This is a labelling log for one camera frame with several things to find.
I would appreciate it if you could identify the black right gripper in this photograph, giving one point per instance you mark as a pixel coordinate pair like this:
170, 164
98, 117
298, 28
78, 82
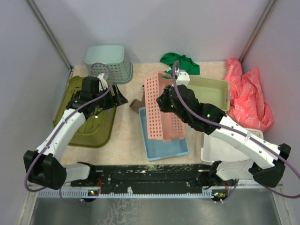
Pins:
162, 100

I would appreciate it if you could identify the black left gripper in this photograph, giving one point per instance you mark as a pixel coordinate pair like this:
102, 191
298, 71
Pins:
118, 99

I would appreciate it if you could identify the pink plastic basket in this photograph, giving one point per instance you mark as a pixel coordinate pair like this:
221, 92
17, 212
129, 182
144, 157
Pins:
160, 125

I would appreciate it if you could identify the light blue laundry basket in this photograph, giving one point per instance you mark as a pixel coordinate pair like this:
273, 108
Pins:
109, 58

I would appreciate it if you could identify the olive green laundry basket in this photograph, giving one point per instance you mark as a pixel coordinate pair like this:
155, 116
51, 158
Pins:
96, 130

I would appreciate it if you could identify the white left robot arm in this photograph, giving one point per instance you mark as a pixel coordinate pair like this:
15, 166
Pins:
43, 165

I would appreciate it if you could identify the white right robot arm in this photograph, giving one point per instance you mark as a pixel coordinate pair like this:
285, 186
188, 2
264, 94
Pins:
265, 163

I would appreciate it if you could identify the brown striped sock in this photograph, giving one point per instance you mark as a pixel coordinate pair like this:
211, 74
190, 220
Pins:
136, 104

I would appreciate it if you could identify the green shirt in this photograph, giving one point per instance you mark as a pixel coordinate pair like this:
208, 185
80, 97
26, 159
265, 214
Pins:
186, 63

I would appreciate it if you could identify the light green plastic basket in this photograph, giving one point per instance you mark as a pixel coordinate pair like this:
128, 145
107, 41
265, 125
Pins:
211, 91

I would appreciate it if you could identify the light blue shallow basket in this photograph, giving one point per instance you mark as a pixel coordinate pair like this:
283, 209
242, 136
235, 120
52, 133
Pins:
157, 149

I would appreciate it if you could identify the white plastic basket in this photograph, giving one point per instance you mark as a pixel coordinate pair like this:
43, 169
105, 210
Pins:
213, 149

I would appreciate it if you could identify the pink plastic bag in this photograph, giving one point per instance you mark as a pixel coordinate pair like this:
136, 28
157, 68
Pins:
247, 104

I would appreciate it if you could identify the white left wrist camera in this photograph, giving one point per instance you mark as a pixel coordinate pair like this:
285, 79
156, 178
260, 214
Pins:
103, 85

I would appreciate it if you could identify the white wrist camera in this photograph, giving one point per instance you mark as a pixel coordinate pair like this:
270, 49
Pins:
181, 77
103, 85

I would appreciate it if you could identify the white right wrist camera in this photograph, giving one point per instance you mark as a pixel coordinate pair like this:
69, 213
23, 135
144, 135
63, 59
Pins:
181, 77

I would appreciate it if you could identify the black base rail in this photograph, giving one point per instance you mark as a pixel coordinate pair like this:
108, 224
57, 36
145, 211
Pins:
152, 179

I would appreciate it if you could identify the white slotted cable duct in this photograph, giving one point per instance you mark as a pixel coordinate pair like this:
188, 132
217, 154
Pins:
86, 193

